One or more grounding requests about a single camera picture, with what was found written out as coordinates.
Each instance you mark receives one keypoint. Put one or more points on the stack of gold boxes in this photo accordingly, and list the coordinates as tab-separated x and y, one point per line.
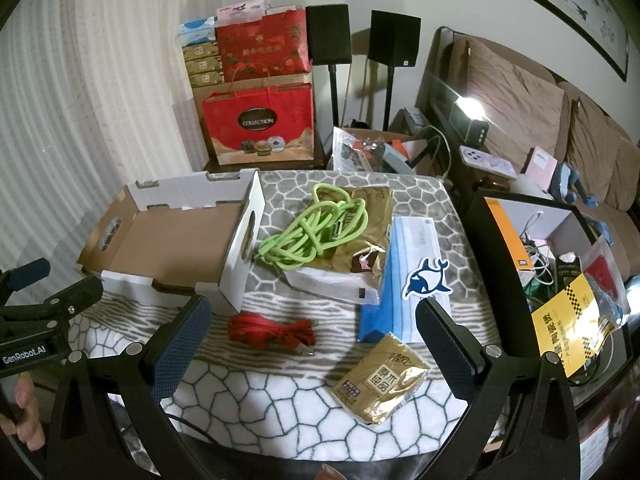
204	65

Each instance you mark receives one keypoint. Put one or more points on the black storage bin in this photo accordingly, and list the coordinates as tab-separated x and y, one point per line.
495	270

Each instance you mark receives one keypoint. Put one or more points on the black speaker on stand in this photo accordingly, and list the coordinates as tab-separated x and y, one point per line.
327	32
395	37

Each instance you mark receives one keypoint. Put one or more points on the yellow checkered packet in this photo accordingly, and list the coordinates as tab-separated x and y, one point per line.
560	320

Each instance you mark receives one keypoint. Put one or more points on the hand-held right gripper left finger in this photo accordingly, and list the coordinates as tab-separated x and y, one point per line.
180	345

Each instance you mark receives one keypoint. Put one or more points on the red floral gift bag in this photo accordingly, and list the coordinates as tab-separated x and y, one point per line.
260	45

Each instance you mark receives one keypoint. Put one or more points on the brown sofa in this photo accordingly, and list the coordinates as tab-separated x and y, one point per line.
620	225

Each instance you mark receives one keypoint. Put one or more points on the small gold packet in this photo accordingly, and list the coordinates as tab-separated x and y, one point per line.
375	380

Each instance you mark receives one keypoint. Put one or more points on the large gold package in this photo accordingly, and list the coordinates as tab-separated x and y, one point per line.
370	220

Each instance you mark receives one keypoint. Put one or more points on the framed wall painting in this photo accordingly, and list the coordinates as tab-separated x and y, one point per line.
575	5

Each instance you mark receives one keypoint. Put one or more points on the black green carton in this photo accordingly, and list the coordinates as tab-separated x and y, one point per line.
567	270

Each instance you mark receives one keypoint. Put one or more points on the brown sofa pillow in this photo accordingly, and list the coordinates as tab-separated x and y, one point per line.
600	155
515	100

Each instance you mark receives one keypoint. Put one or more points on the red item in plastic bag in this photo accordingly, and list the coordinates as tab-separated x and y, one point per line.
600	270

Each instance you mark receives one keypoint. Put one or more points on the white and brown cardboard box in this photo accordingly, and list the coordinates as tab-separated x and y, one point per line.
165	240

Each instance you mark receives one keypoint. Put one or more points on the blue clamp stand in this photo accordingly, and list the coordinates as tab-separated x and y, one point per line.
570	182

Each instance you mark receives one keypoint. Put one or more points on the blue tissue pack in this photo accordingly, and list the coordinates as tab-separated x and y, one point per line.
197	32

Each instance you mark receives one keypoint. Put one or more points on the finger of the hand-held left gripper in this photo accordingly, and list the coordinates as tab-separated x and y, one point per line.
30	271
75	292

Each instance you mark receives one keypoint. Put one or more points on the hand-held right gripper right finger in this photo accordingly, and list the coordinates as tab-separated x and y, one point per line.
445	350

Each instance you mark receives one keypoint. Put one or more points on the white round device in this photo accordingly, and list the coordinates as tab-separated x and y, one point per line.
530	185

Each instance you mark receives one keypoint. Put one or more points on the pink tissue pack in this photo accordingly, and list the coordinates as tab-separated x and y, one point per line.
242	12

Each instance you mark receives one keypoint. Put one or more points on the person's right hand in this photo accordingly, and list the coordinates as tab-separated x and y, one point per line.
331	474

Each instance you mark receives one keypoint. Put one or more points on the white curtain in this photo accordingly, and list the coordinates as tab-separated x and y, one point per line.
75	110

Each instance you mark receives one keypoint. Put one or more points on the grey white patterned blanket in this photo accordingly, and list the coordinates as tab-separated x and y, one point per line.
280	410

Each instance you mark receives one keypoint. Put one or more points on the clear plastic bag of parts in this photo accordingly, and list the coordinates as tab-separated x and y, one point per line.
350	152

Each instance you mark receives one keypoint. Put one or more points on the blue face mask pack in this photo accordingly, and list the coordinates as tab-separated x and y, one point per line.
385	320

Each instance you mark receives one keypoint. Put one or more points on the pink box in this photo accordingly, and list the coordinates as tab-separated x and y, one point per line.
542	165

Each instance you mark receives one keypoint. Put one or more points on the large red gift box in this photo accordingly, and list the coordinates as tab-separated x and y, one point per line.
260	130

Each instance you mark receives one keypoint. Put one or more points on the person's left hand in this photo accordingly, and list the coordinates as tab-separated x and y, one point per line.
25	425

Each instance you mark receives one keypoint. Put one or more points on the orange box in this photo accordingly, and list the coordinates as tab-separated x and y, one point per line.
505	225

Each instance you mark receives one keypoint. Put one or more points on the black lit desk lamp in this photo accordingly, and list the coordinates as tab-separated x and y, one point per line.
475	130

